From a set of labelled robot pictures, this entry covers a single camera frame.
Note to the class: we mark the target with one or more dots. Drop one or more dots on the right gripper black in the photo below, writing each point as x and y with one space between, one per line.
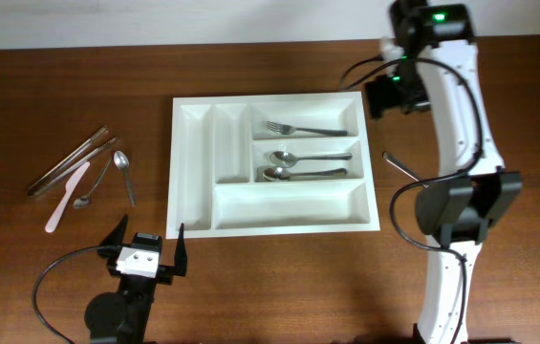
378 97

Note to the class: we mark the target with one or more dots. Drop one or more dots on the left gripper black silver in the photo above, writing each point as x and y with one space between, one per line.
164 272

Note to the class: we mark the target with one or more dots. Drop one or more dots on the steel fork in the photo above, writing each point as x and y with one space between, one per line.
416 179
284 129

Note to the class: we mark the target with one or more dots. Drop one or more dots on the small thin steel teaspoon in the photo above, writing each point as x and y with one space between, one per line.
86 199

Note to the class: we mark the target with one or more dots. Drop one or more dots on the steel teaspoon patterned handle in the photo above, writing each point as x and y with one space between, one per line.
123 164

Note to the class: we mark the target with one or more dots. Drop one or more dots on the large steel tablespoon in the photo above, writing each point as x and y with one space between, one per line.
286 159

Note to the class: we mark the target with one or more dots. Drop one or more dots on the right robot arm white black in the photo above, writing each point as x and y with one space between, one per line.
432 64

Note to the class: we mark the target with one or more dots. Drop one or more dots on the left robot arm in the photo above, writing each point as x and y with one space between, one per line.
121 316

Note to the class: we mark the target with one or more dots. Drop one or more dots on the pink plastic knife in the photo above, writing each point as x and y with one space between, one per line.
70 187

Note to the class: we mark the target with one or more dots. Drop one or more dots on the white plastic cutlery tray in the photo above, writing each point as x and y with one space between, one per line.
220 148

